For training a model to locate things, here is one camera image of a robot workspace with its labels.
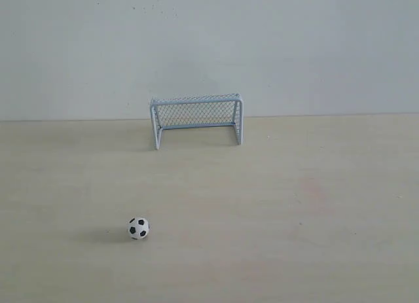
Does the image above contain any white miniature soccer goal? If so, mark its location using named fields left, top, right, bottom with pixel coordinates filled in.
left=149, top=93, right=244, bottom=150

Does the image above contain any black and white soccer ball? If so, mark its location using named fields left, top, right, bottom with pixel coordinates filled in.
left=127, top=217, right=150, bottom=240

